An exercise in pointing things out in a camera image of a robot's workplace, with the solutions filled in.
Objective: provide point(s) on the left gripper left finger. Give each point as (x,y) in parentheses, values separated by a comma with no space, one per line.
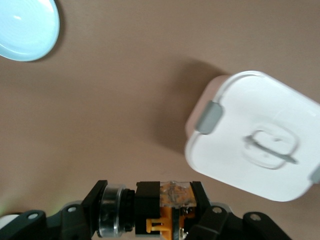
(77,222)

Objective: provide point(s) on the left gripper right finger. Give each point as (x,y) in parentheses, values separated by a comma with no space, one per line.
(220,225)

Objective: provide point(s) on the white lidded storage box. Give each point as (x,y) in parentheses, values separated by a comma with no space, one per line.
(250,112)

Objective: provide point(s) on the light blue round plate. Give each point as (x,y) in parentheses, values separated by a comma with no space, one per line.
(25,30)

